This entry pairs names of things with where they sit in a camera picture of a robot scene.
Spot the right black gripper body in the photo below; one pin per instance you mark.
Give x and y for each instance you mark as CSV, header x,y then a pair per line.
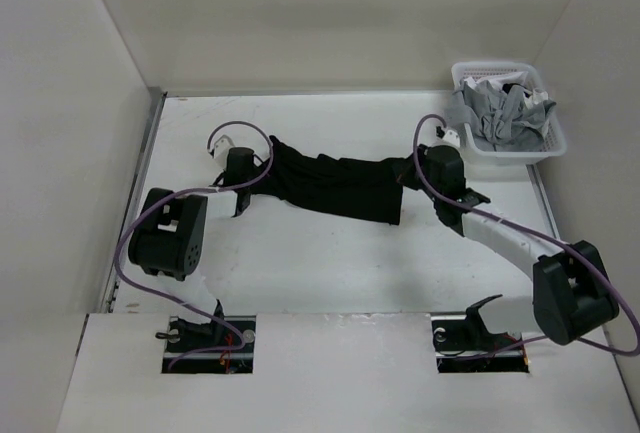
x,y
410,177

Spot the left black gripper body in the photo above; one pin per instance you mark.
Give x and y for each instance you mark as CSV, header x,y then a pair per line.
x,y
256,174

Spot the black tank top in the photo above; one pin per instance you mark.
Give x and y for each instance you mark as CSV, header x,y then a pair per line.
x,y
346,187

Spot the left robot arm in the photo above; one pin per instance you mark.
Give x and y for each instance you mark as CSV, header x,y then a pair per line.
x,y
167,237

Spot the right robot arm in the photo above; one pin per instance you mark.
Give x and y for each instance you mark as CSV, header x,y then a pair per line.
x,y
570,290

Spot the grey tank top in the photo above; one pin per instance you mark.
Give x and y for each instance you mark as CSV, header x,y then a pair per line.
x,y
500,121

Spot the white tank top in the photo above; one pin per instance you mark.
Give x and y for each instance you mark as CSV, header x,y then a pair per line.
x,y
505,82

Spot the white plastic basket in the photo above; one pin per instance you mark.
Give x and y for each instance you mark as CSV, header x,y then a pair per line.
x,y
554,143

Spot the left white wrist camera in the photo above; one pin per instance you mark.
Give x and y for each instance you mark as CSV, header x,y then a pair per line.
x,y
220,148

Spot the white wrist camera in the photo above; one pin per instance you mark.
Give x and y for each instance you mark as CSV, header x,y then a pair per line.
x,y
220,148
447,137

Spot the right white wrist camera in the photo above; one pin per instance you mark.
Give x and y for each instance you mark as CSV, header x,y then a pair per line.
x,y
447,137

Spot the left metal table rail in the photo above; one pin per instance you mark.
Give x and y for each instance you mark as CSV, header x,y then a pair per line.
x,y
110,283

